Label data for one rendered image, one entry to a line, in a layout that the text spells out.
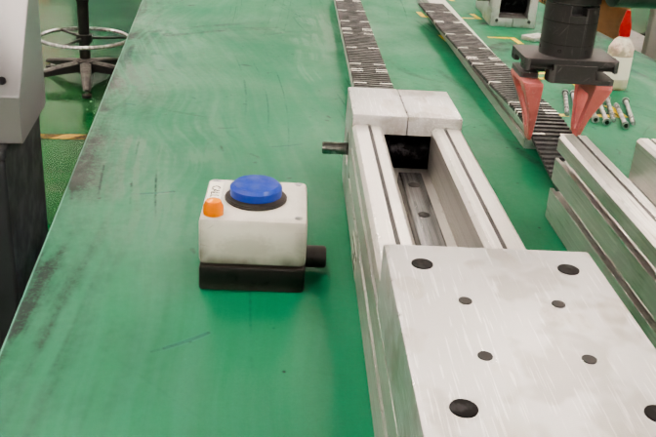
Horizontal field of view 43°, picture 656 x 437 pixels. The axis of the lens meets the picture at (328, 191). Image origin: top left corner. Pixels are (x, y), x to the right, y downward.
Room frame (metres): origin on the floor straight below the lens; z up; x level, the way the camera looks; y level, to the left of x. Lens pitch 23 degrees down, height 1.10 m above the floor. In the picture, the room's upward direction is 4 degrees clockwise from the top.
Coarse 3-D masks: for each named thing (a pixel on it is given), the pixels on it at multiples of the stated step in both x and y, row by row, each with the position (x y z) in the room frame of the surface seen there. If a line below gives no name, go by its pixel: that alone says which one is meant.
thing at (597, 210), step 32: (576, 160) 0.67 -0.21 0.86; (608, 160) 0.66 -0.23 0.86; (640, 160) 0.71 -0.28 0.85; (576, 192) 0.65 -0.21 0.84; (608, 192) 0.59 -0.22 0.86; (640, 192) 0.59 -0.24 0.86; (576, 224) 0.64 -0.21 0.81; (608, 224) 0.58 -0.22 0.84; (640, 224) 0.53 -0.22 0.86; (608, 256) 0.57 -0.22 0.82; (640, 256) 0.53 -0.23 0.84; (640, 288) 0.51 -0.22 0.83; (640, 320) 0.50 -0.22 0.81
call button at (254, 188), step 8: (248, 176) 0.60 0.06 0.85; (256, 176) 0.60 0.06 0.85; (264, 176) 0.60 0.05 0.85; (232, 184) 0.58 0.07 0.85; (240, 184) 0.58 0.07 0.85; (248, 184) 0.58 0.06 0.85; (256, 184) 0.58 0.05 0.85; (264, 184) 0.58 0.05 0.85; (272, 184) 0.59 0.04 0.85; (280, 184) 0.59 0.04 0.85; (232, 192) 0.58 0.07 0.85; (240, 192) 0.57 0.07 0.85; (248, 192) 0.57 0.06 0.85; (256, 192) 0.57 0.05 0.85; (264, 192) 0.57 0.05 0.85; (272, 192) 0.57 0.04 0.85; (280, 192) 0.58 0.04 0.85; (240, 200) 0.57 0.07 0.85; (248, 200) 0.57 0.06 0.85; (256, 200) 0.57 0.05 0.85; (264, 200) 0.57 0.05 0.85; (272, 200) 0.57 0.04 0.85
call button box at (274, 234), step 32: (224, 192) 0.60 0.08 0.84; (288, 192) 0.60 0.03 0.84; (224, 224) 0.55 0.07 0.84; (256, 224) 0.55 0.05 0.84; (288, 224) 0.55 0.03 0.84; (224, 256) 0.55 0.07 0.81; (256, 256) 0.55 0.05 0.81; (288, 256) 0.55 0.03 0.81; (320, 256) 0.58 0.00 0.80; (224, 288) 0.55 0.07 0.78; (256, 288) 0.55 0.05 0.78; (288, 288) 0.55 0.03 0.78
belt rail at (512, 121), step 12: (420, 0) 1.84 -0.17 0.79; (432, 0) 1.74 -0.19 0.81; (444, 0) 1.75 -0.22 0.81; (444, 36) 1.50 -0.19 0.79; (480, 84) 1.18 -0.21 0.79; (492, 96) 1.10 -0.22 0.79; (504, 108) 1.05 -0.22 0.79; (504, 120) 1.02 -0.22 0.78; (516, 120) 0.97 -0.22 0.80; (516, 132) 0.96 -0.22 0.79; (528, 144) 0.92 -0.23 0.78
